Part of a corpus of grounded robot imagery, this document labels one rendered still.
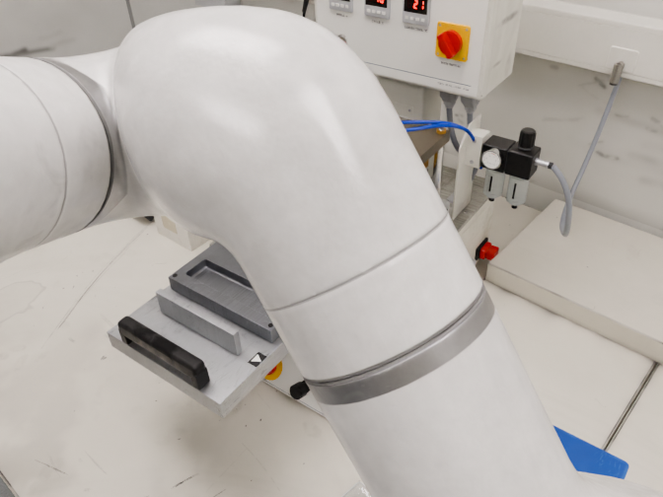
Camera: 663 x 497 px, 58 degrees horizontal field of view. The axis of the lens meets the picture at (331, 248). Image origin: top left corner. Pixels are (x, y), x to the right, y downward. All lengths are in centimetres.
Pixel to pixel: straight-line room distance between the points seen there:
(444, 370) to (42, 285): 122
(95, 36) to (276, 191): 225
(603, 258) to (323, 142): 112
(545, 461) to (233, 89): 19
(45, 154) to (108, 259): 111
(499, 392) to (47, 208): 22
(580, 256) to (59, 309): 105
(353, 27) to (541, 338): 65
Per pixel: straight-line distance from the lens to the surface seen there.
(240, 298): 88
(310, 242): 22
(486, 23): 97
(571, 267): 127
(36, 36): 236
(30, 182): 30
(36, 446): 110
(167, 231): 140
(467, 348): 24
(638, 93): 133
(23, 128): 30
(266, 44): 23
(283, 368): 102
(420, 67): 104
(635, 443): 107
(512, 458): 26
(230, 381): 79
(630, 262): 132
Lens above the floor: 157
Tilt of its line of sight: 38 degrees down
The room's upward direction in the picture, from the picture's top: 2 degrees counter-clockwise
